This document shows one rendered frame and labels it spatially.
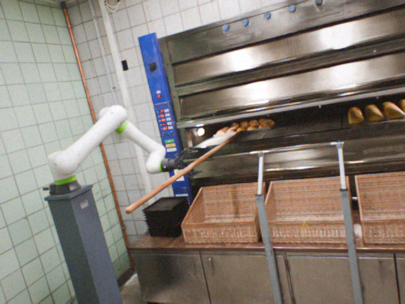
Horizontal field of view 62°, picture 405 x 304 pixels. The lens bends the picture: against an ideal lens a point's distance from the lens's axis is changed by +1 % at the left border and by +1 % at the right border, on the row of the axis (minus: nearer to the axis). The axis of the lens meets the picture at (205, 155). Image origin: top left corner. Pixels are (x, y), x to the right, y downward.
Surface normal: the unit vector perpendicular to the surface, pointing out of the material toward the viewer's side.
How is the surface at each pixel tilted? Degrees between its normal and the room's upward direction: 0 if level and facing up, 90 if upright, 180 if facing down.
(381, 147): 70
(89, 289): 90
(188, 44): 90
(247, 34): 90
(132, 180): 90
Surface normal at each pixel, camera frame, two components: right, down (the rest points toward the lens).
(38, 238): 0.90, -0.11
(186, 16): -0.37, 0.25
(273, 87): -0.42, -0.10
